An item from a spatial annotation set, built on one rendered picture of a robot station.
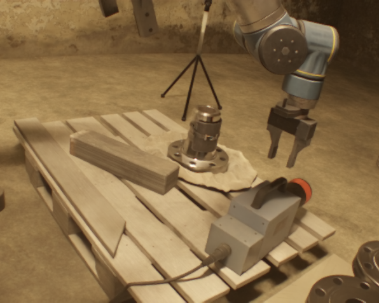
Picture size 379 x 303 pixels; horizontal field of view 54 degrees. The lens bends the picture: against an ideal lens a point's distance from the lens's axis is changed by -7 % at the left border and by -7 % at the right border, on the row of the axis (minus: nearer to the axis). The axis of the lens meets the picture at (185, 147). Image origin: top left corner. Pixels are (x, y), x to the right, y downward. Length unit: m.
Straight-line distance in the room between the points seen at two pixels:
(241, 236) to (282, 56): 0.53
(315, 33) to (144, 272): 0.77
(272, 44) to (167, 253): 0.68
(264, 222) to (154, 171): 0.47
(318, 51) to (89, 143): 0.92
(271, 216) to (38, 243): 0.78
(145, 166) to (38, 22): 2.39
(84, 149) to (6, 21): 2.12
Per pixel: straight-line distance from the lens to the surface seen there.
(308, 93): 1.05
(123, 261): 1.13
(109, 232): 1.19
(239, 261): 1.14
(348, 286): 1.10
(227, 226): 1.14
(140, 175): 1.44
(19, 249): 1.38
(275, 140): 1.15
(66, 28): 3.68
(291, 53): 0.82
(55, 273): 1.29
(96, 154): 1.53
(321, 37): 1.03
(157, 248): 1.19
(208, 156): 1.60
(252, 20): 0.80
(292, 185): 1.39
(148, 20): 0.56
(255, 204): 1.15
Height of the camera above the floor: 0.91
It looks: 25 degrees down
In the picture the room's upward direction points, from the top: 10 degrees clockwise
